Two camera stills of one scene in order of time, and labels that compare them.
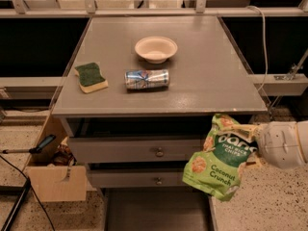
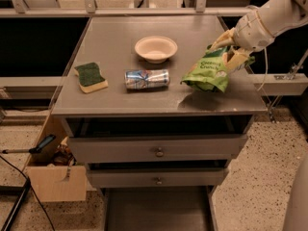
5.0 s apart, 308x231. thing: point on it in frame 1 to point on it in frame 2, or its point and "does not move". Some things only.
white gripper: (277, 144) to (252, 31)
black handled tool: (35, 150) does not move
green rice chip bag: (216, 170) to (209, 71)
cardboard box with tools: (55, 183) does not move
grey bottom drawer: (159, 209) does not move
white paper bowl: (156, 49) does not move
